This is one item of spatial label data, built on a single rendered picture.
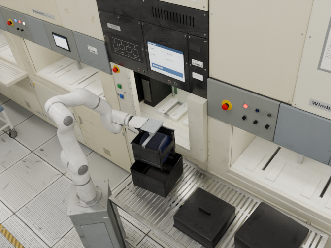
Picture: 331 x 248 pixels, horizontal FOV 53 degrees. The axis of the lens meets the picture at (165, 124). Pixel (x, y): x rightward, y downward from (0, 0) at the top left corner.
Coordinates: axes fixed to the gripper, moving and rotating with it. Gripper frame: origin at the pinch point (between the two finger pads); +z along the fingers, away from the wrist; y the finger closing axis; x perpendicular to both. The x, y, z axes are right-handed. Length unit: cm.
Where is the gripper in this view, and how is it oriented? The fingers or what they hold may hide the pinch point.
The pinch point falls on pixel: (151, 127)
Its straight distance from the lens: 208.9
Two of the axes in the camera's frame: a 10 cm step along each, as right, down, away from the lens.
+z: 8.7, 2.6, -4.2
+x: -0.8, -7.6, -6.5
